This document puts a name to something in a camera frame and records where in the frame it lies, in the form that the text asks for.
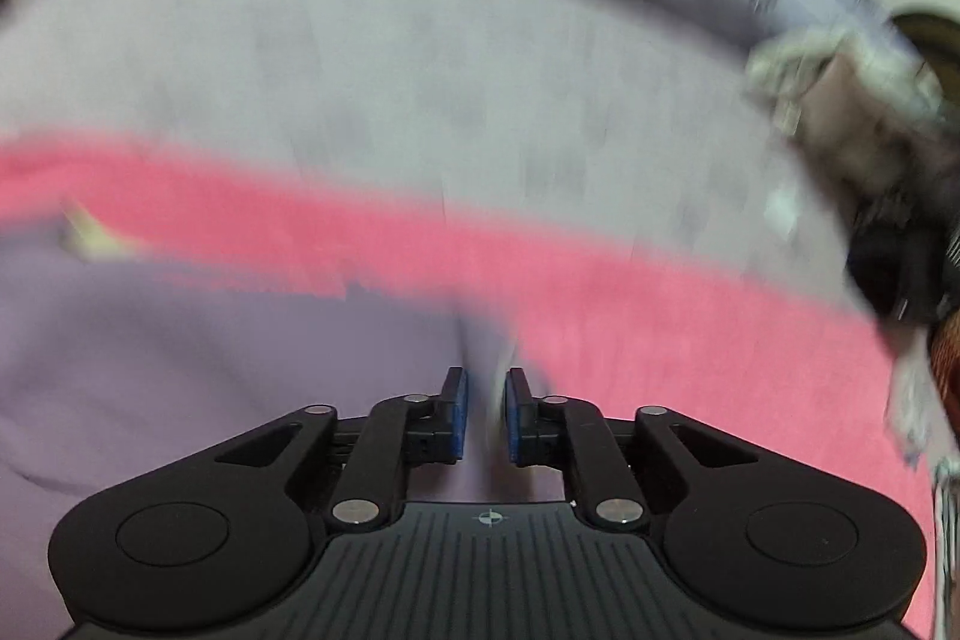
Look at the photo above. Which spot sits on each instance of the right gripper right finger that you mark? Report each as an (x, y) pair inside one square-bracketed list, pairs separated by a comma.
[(751, 534)]

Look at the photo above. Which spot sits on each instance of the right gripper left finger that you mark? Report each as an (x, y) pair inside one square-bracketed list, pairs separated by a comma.
[(217, 537)]

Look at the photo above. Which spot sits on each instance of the purple garment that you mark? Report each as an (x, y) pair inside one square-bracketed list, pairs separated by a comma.
[(114, 367)]

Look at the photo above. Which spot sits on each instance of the pink towel blanket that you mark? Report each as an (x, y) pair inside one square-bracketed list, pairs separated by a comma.
[(622, 329)]

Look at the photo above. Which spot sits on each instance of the grey quilted bedsheet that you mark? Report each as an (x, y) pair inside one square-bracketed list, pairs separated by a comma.
[(606, 116)]

